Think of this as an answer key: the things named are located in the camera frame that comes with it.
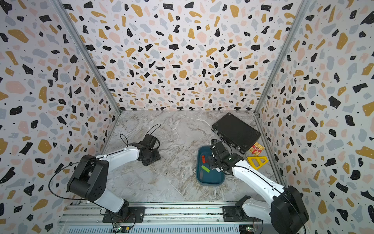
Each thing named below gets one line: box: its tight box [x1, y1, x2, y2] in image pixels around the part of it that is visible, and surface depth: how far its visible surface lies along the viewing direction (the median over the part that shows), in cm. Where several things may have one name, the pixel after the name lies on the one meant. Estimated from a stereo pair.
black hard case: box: [211, 112, 262, 155], surface depth 106 cm
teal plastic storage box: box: [196, 145, 226, 187], surface depth 90 cm
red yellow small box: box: [249, 141, 265, 156], surface depth 99 cm
